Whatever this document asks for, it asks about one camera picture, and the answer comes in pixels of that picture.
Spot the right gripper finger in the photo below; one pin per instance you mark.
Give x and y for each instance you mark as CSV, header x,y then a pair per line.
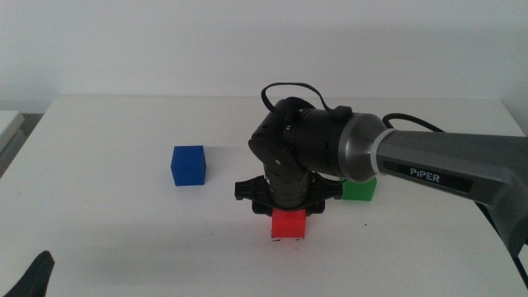
x,y
261,208
315,208

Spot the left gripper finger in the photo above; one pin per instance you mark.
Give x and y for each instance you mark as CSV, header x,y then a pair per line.
x,y
37,276

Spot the red cube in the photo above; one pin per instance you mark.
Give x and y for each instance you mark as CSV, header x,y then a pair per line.
x,y
288,224

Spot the green cube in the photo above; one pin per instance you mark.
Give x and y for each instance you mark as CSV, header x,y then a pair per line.
x,y
359,190

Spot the blue cube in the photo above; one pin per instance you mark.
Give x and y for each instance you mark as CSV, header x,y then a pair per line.
x,y
187,167

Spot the right grey black Piper arm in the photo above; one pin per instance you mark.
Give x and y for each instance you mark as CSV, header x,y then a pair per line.
x,y
433,165

